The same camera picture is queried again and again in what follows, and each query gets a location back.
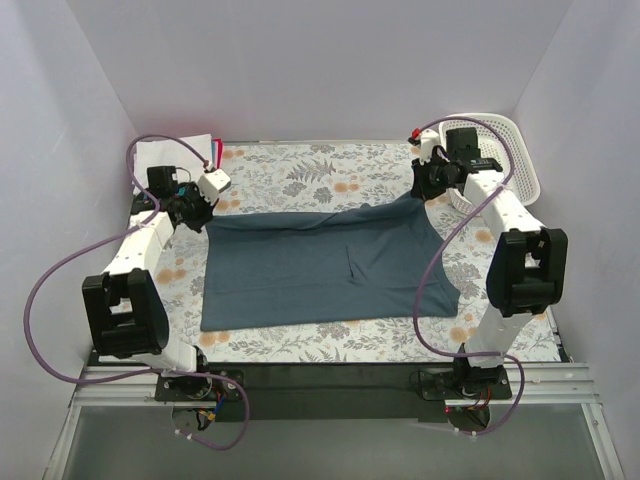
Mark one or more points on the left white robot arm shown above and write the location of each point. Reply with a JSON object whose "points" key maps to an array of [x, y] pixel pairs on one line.
{"points": [[125, 312]]}

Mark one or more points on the white plastic basket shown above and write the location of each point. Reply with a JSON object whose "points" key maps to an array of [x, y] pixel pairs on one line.
{"points": [[524, 182]]}

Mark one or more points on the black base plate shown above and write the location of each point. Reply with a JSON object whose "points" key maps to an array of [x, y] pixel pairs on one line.
{"points": [[331, 391]]}

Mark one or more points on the white folded t shirt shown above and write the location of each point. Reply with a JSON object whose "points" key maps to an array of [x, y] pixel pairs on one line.
{"points": [[151, 153]]}

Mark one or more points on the blue grey t shirt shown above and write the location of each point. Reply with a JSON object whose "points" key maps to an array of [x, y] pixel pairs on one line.
{"points": [[291, 268]]}

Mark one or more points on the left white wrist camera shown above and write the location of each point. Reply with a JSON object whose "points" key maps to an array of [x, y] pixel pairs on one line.
{"points": [[212, 184]]}

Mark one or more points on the aluminium frame rail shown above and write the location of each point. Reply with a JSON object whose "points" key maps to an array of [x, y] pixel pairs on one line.
{"points": [[545, 383]]}

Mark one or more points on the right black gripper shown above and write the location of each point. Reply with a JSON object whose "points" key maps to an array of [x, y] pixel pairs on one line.
{"points": [[423, 185]]}

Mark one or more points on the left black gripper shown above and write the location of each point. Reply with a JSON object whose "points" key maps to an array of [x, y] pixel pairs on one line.
{"points": [[198, 216]]}

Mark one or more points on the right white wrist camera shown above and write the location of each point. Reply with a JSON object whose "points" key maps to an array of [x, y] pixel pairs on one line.
{"points": [[425, 145]]}

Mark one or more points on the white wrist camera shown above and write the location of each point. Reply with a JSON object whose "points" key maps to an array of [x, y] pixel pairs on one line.
{"points": [[212, 184], [425, 145]]}

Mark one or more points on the floral table mat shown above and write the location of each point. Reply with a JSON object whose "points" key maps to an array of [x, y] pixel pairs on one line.
{"points": [[326, 177]]}

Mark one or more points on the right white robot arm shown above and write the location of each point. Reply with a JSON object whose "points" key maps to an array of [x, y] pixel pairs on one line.
{"points": [[527, 270]]}

